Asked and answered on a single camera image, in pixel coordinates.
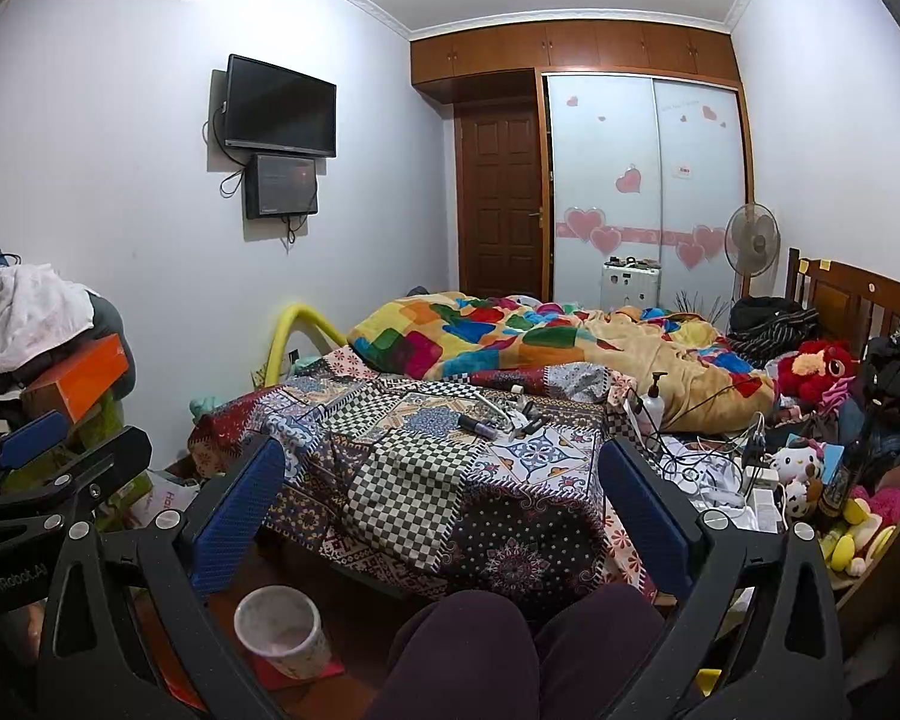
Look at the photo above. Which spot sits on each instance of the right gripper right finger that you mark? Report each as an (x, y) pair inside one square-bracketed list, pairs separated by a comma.
[(660, 520)]

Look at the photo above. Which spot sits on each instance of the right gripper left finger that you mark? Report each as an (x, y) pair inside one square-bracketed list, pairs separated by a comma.
[(223, 519)]

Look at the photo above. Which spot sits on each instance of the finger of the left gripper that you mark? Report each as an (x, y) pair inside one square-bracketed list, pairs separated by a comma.
[(28, 442), (112, 457)]

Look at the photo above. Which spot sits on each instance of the white shopping bag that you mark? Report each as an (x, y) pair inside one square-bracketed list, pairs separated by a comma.
[(165, 492)]

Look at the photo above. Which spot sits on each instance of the orange cardboard box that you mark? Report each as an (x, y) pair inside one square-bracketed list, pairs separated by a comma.
[(73, 386)]

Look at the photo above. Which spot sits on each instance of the white cloth on pile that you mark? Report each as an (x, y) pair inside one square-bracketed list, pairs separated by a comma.
[(39, 311)]

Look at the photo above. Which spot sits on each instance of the white pump bottle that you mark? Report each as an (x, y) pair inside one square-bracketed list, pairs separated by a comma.
[(652, 408)]

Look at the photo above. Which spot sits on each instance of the white kitty plush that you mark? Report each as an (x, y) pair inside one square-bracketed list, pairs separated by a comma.
[(800, 475)]

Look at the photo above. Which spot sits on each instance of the yellow plush toy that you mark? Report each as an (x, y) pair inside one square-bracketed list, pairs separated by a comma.
[(859, 538)]

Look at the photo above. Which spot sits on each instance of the colourful patchwork fleece blanket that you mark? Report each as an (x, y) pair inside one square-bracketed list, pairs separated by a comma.
[(705, 387)]

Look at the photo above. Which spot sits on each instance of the patterned patchwork bed cover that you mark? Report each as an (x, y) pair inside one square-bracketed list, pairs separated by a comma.
[(379, 480)]

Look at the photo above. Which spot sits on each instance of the red plush toy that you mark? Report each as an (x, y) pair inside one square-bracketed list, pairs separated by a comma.
[(809, 373)]

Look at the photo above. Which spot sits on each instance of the black striped bag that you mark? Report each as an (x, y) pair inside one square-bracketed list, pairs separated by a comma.
[(763, 328)]

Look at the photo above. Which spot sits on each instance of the dark trouser knee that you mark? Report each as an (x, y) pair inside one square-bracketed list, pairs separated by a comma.
[(473, 655)]

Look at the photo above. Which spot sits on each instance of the white small cabinet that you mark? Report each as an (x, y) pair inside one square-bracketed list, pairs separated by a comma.
[(629, 281)]

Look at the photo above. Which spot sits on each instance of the wooden headboard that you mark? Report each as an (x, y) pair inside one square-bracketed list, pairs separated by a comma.
[(853, 305)]

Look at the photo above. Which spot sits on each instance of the white standing fan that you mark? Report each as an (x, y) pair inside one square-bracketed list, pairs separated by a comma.
[(752, 243)]

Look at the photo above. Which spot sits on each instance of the white sliding wardrobe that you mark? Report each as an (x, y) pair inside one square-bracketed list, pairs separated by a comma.
[(647, 168)]

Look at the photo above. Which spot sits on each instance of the brown wooden door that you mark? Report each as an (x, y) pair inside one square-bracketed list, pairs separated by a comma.
[(499, 199)]

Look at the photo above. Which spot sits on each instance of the small black wall monitor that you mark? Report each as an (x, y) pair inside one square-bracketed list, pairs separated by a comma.
[(276, 185)]

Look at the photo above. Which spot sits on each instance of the black wall television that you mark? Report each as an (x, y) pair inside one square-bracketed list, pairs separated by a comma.
[(271, 108)]

